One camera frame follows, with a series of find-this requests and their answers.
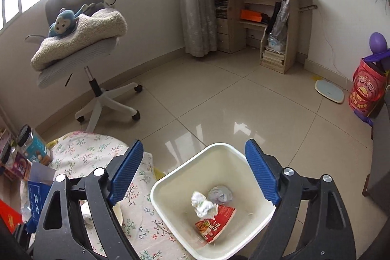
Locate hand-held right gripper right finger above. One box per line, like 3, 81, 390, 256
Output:
244, 138, 357, 260

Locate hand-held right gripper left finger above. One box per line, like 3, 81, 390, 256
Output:
27, 139, 144, 260

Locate stack of books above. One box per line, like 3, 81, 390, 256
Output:
262, 47, 285, 67

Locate purple balloon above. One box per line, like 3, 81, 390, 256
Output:
369, 32, 388, 55

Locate crumpled white paper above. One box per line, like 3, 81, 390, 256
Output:
191, 191, 219, 218

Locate light blue bathroom scale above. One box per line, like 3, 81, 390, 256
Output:
315, 79, 345, 104

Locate blue label nut jar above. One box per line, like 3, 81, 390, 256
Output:
16, 124, 54, 166

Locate silver folded umbrella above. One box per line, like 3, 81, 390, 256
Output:
268, 0, 290, 38

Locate beige curtain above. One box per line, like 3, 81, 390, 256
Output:
174, 0, 218, 58

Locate white plastic waste bin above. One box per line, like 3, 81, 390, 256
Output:
150, 143, 276, 260

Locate red gift bag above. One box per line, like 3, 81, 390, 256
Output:
349, 57, 387, 120

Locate blue cardboard box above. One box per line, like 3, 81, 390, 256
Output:
27, 161, 66, 225

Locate round table floral cloth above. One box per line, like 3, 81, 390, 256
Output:
18, 130, 191, 260

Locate red snack packet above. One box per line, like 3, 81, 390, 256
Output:
195, 204, 237, 244

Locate wooden computer desk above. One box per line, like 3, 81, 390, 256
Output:
212, 0, 313, 75

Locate crumpled grey plastic bag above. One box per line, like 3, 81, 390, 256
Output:
208, 185, 234, 205

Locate dark grey furniture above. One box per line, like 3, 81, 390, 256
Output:
362, 96, 390, 209

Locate blue monkey plush toy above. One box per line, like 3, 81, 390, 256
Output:
47, 3, 95, 38

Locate grey office chair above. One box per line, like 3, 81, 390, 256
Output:
24, 0, 144, 133

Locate orange box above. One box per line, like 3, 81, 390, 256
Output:
240, 9, 264, 23

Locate purple label nut jar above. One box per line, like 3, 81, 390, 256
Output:
0, 144, 31, 181

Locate beige fluffy blanket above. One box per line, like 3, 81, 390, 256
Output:
30, 9, 128, 70

